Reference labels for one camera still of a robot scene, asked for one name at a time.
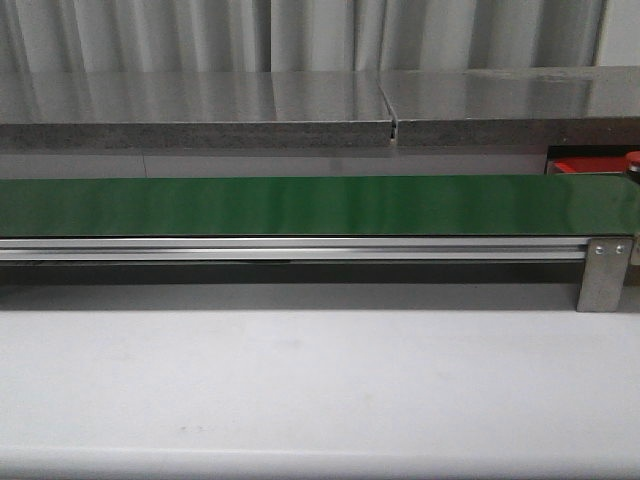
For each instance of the green conveyor belt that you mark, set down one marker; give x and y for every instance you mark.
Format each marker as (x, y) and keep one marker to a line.
(458, 205)

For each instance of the red mushroom push button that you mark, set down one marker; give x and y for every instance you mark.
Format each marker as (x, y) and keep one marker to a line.
(633, 167)

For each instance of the steel counter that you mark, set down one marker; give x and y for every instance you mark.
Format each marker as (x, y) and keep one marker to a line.
(192, 111)
(573, 106)

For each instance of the left steel counter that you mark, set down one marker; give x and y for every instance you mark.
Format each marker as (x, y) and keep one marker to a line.
(192, 111)

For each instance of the right steel counter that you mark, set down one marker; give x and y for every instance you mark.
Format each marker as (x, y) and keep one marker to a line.
(573, 106)

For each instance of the steel conveyor support bracket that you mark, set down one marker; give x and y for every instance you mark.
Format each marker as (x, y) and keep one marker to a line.
(606, 263)

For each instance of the red plastic bin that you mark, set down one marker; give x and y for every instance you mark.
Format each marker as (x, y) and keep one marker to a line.
(587, 165)

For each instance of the grey pleated curtain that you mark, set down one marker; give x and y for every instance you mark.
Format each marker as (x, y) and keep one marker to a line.
(262, 36)

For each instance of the aluminium conveyor side rail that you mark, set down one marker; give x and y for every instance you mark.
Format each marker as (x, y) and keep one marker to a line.
(294, 248)

